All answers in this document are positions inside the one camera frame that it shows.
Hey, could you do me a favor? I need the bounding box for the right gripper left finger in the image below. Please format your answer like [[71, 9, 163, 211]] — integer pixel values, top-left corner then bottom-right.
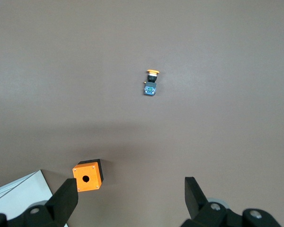
[[4, 177, 79, 227]]

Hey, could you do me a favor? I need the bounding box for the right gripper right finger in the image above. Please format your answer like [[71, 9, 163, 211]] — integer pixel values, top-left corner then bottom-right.
[[181, 176, 284, 227]]

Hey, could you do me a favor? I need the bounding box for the orange mushroom push button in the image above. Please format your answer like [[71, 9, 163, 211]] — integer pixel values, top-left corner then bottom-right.
[[143, 69, 161, 96]]

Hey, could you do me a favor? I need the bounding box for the white drawer cabinet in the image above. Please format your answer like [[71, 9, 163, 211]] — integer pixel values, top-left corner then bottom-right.
[[0, 169, 69, 227]]

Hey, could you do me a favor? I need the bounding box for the orange button enclosure box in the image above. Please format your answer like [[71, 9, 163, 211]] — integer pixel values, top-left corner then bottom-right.
[[72, 158, 105, 192]]

